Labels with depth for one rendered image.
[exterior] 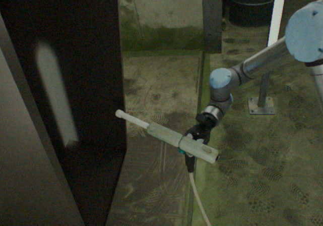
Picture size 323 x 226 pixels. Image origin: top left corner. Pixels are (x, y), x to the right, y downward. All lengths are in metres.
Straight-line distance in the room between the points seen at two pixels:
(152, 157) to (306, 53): 1.51
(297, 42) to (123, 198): 1.49
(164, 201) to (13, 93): 1.45
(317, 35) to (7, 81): 0.59
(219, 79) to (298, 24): 0.52
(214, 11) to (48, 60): 1.84
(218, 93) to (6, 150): 0.83
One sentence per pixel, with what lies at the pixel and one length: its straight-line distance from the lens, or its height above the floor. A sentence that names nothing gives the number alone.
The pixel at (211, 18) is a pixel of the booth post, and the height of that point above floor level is 0.41.
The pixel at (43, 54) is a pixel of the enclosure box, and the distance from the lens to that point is 1.25.
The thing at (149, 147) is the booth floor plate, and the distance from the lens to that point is 2.05.
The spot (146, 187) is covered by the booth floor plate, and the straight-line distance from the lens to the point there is 1.87.
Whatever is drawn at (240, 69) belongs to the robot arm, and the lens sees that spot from 1.20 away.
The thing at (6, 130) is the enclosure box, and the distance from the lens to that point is 0.57.
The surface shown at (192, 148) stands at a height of 0.83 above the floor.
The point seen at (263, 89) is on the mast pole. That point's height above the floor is 0.21.
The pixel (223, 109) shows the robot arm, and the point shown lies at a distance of 1.21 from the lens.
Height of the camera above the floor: 1.65
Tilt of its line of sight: 45 degrees down
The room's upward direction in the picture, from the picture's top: 12 degrees counter-clockwise
